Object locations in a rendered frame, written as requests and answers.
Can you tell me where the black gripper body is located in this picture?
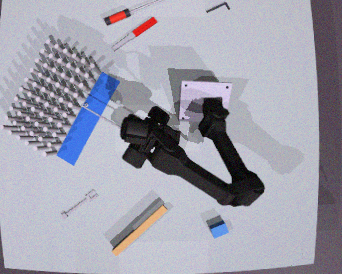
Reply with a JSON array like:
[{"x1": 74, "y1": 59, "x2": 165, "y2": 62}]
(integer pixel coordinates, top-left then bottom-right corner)
[{"x1": 122, "y1": 106, "x2": 170, "y2": 169}]

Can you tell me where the grey metal wrench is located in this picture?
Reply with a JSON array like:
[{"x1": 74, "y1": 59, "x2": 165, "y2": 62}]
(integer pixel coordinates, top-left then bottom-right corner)
[{"x1": 61, "y1": 189, "x2": 98, "y2": 220}]

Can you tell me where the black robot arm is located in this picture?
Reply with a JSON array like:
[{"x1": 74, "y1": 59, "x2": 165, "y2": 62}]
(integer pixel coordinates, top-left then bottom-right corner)
[{"x1": 120, "y1": 97, "x2": 265, "y2": 207}]

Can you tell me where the tan flat bar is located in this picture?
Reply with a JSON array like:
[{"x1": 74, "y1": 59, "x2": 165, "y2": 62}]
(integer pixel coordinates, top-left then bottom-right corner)
[{"x1": 111, "y1": 204, "x2": 167, "y2": 256}]

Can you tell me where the red-handled screwdriver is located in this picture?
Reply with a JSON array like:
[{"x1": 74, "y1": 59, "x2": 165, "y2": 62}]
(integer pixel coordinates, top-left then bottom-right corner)
[{"x1": 104, "y1": 0, "x2": 162, "y2": 26}]

